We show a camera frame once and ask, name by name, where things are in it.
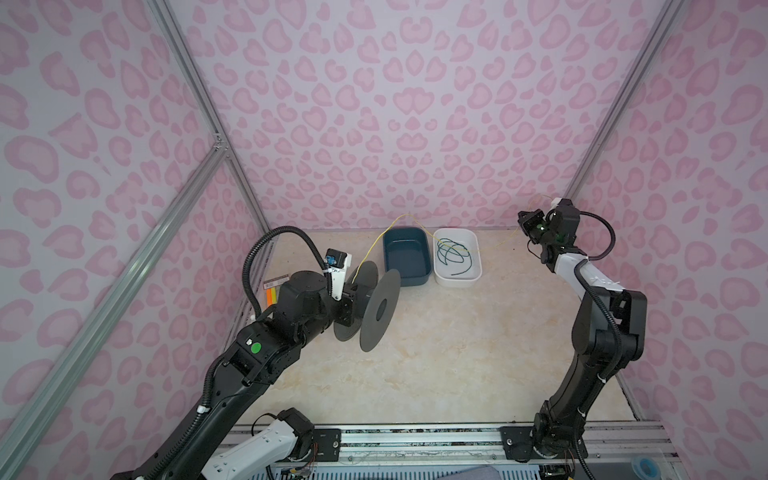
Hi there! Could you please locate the left aluminium frame strut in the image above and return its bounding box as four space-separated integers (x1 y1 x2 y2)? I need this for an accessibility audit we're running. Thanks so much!
146 0 270 232

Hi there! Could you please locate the right aluminium frame strut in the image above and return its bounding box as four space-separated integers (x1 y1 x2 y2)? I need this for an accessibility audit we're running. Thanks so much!
562 0 689 201

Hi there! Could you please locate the yellow cable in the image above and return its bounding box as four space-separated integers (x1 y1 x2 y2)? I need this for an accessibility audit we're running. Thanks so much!
350 213 436 284

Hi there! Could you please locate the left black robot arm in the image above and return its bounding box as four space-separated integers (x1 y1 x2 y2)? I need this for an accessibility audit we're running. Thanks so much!
116 226 383 479

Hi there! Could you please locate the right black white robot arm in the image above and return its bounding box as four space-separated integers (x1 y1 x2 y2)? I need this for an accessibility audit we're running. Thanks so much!
500 199 648 471

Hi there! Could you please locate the diagonal aluminium frame strut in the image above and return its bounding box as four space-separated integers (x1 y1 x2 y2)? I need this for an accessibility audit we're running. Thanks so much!
0 142 228 469

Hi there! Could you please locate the dark green cable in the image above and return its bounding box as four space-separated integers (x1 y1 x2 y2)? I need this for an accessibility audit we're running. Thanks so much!
436 237 475 277

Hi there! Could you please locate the white plastic tray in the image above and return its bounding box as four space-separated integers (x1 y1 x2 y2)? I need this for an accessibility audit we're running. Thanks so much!
433 228 483 288

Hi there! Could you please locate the black perforated cable spool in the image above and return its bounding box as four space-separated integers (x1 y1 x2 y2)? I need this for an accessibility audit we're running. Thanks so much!
333 261 401 352

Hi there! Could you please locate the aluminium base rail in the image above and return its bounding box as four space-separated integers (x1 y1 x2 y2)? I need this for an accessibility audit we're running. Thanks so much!
209 422 691 480

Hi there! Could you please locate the dark teal plastic tray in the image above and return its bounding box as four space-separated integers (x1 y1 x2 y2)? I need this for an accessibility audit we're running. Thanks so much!
383 227 432 287

